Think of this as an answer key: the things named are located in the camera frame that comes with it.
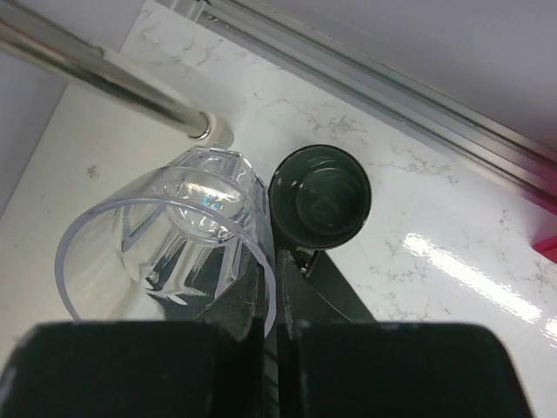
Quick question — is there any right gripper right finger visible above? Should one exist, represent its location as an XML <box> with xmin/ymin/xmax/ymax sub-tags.
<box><xmin>276</xmin><ymin>249</ymin><xmax>556</xmax><ymax>417</ymax></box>

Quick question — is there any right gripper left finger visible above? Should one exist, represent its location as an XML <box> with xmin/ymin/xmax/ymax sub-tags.
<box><xmin>0</xmin><ymin>256</ymin><xmax>271</xmax><ymax>418</ymax></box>

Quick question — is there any clear plastic glass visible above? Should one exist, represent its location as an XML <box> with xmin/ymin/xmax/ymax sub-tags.
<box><xmin>55</xmin><ymin>146</ymin><xmax>277</xmax><ymax>339</ymax></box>

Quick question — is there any dark grey mug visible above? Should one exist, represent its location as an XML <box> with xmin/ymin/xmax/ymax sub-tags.
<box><xmin>269</xmin><ymin>145</ymin><xmax>372</xmax><ymax>250</ymax></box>

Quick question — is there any black clipboard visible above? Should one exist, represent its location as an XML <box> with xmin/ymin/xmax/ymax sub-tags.
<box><xmin>275</xmin><ymin>247</ymin><xmax>375</xmax><ymax>327</ymax></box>

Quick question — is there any white two-tier shelf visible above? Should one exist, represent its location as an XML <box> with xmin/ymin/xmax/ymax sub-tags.
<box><xmin>0</xmin><ymin>0</ymin><xmax>234</xmax><ymax>219</ymax></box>

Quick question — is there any red folder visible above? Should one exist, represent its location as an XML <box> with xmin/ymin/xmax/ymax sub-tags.
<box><xmin>533</xmin><ymin>235</ymin><xmax>557</xmax><ymax>263</ymax></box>

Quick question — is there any right aluminium frame post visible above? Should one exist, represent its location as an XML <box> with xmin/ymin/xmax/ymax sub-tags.
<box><xmin>165</xmin><ymin>1</ymin><xmax>556</xmax><ymax>206</ymax></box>

